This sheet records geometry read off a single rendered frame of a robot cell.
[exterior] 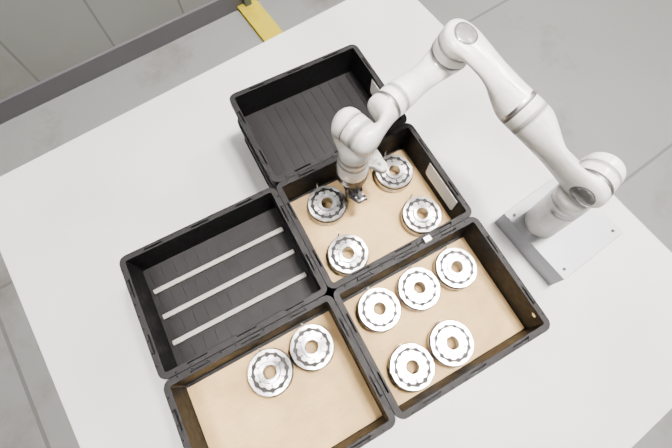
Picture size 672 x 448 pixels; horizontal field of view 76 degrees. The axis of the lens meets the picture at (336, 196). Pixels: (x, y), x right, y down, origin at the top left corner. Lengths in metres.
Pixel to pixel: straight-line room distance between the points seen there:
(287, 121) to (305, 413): 0.77
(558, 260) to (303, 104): 0.84
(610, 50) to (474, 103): 1.55
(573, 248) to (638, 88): 1.69
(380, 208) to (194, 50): 1.75
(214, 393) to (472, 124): 1.09
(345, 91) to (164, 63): 1.49
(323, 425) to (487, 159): 0.90
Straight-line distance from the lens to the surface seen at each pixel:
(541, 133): 1.01
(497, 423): 1.29
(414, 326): 1.11
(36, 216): 1.56
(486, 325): 1.15
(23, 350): 2.30
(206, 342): 1.13
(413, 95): 0.92
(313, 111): 1.30
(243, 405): 1.10
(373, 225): 1.15
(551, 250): 1.32
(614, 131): 2.67
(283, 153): 1.24
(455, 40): 0.99
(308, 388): 1.09
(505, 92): 1.00
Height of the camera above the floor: 1.91
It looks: 67 degrees down
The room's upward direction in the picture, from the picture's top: 2 degrees clockwise
